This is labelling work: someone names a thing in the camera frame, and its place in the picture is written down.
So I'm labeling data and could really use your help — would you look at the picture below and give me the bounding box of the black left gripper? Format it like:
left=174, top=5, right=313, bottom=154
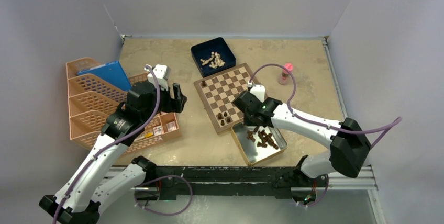
left=141, top=81, right=186, bottom=123

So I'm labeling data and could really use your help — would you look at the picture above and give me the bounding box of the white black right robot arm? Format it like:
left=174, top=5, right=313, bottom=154
left=233, top=91, right=371, bottom=186

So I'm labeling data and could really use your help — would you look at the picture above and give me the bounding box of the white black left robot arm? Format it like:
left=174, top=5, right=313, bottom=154
left=39, top=81, right=187, bottom=223

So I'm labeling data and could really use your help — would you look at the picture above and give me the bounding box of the pile of dark chess pieces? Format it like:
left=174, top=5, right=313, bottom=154
left=247, top=126, right=279, bottom=150

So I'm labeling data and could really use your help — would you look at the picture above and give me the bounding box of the wooden chess board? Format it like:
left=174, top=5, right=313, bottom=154
left=194, top=63, right=253, bottom=134

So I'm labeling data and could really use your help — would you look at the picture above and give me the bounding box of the pile of light chess pieces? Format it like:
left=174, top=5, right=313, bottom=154
left=200, top=51, right=226, bottom=69

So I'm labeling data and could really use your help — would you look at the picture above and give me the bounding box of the metal gold-rimmed tin tray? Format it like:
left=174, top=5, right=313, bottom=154
left=231, top=122, right=287, bottom=166

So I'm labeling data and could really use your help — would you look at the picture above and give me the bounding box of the orange plastic basket tray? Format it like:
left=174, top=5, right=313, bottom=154
left=125, top=71, right=183, bottom=157

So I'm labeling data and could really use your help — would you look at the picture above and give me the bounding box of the pink lidded small bottle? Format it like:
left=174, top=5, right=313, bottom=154
left=279, top=63, right=293, bottom=85

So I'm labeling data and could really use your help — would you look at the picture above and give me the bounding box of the dark blue square tray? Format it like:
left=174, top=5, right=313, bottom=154
left=191, top=37, right=236, bottom=77

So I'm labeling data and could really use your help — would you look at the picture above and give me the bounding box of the blue folder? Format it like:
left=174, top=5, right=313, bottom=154
left=77, top=61, right=131, bottom=91

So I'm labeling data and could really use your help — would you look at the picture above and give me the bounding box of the orange plastic file organizer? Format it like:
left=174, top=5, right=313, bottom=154
left=66, top=58, right=127, bottom=150

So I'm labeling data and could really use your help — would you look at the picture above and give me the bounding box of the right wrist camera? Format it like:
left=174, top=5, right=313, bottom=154
left=247, top=82, right=265, bottom=102

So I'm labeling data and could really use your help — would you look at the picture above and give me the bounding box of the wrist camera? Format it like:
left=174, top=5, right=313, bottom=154
left=145, top=64, right=171, bottom=91
left=247, top=82, right=265, bottom=102

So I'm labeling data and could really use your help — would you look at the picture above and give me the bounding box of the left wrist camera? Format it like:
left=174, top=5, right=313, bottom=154
left=145, top=64, right=171, bottom=91

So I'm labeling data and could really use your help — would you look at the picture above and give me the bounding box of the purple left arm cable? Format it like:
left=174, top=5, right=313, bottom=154
left=52, top=64, right=162, bottom=224

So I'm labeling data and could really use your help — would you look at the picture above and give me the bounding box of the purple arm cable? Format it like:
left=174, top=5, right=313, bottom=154
left=52, top=64, right=162, bottom=224
left=248, top=63, right=403, bottom=145

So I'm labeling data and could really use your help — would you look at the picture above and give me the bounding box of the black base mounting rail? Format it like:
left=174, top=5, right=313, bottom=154
left=73, top=165, right=378, bottom=203

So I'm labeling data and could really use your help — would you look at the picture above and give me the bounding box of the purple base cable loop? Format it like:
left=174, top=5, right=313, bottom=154
left=134, top=174, right=194, bottom=217

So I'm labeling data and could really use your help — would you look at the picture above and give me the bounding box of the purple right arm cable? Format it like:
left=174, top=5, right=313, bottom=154
left=248, top=63, right=403, bottom=145

